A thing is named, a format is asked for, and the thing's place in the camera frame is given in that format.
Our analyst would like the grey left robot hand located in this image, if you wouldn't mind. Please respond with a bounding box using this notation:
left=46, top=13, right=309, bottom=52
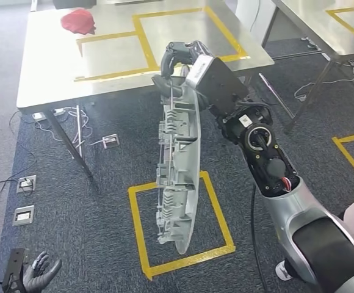
left=23, top=251, right=63, bottom=293

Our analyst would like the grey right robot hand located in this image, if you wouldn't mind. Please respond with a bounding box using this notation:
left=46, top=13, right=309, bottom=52
left=151, top=39, right=217, bottom=99

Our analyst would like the grey plastic wheel hubcap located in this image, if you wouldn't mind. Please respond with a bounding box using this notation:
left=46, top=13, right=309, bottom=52
left=156, top=74, right=202, bottom=256

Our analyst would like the steel top workbench table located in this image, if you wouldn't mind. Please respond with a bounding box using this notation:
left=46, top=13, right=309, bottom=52
left=16, top=0, right=295, bottom=181
left=261, top=0, right=354, bottom=134

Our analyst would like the silver floor socket box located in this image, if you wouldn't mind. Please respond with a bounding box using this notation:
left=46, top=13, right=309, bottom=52
left=102, top=134, right=120, bottom=150
left=16, top=175, right=37, bottom=194
left=12, top=205, right=35, bottom=226

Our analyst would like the white partition panel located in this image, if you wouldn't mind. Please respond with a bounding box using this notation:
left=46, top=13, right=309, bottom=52
left=235, top=0, right=277, bottom=45

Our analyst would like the red crumpled cloth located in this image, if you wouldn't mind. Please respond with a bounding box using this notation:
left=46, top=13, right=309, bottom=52
left=60, top=9, right=97, bottom=36

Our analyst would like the white power strip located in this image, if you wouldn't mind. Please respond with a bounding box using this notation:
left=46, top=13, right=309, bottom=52
left=32, top=108, right=65, bottom=121

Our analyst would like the black cable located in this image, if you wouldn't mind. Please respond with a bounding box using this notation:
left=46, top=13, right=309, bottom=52
left=250, top=184, right=268, bottom=293
left=0, top=111, right=38, bottom=200

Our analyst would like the white cable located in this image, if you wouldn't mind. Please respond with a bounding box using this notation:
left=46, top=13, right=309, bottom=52
left=33, top=106, right=104, bottom=150
left=294, top=59, right=354, bottom=103

